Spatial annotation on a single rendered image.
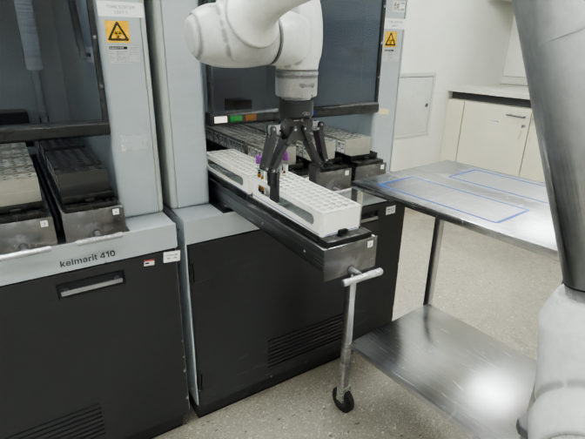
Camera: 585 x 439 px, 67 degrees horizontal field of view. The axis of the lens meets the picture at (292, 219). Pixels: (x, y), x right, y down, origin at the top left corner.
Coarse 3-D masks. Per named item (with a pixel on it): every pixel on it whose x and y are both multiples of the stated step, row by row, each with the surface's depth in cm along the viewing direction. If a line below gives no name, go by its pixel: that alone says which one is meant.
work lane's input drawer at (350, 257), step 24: (216, 192) 127; (240, 192) 115; (264, 216) 104; (288, 240) 96; (312, 240) 89; (336, 240) 87; (360, 240) 90; (312, 264) 90; (336, 264) 88; (360, 264) 92
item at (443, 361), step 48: (384, 192) 115; (432, 192) 115; (480, 192) 116; (528, 192) 116; (432, 240) 158; (528, 240) 87; (432, 288) 164; (384, 336) 147; (432, 336) 147; (480, 336) 148; (432, 384) 126; (480, 384) 127; (528, 384) 127; (480, 432) 111
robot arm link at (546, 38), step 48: (528, 0) 37; (576, 0) 34; (528, 48) 38; (576, 48) 34; (576, 96) 35; (576, 144) 36; (576, 192) 36; (576, 240) 37; (576, 288) 39; (576, 336) 37; (576, 384) 37; (528, 432) 39; (576, 432) 34
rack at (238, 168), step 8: (208, 152) 134; (216, 152) 134; (224, 152) 135; (232, 152) 134; (240, 152) 134; (208, 160) 135; (216, 160) 127; (224, 160) 126; (232, 160) 125; (240, 160) 126; (248, 160) 126; (208, 168) 133; (216, 168) 131; (224, 168) 132; (232, 168) 118; (240, 168) 119; (248, 168) 118; (256, 168) 119; (224, 176) 124; (232, 176) 129; (240, 176) 115; (248, 176) 112; (232, 184) 120; (240, 184) 124; (248, 184) 112; (248, 192) 113
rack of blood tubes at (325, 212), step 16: (256, 176) 109; (288, 176) 109; (256, 192) 109; (288, 192) 98; (304, 192) 98; (320, 192) 99; (272, 208) 103; (288, 208) 104; (304, 208) 92; (320, 208) 89; (336, 208) 89; (352, 208) 90; (304, 224) 93; (320, 224) 88; (336, 224) 89; (352, 224) 92
